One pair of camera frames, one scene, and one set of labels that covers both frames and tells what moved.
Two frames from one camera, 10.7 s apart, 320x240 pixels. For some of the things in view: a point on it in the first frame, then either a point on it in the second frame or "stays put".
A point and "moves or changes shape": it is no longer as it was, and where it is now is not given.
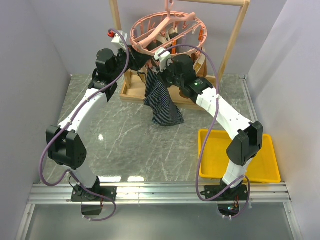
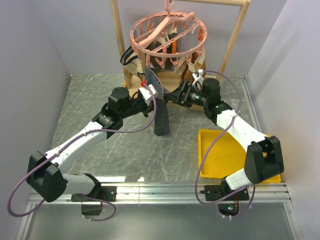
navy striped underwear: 158,97 moves or changes shape
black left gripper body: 121,62 → 137,106
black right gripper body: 169,78 → 193,96
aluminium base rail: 266,193 stays put
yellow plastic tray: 263,168 stays put
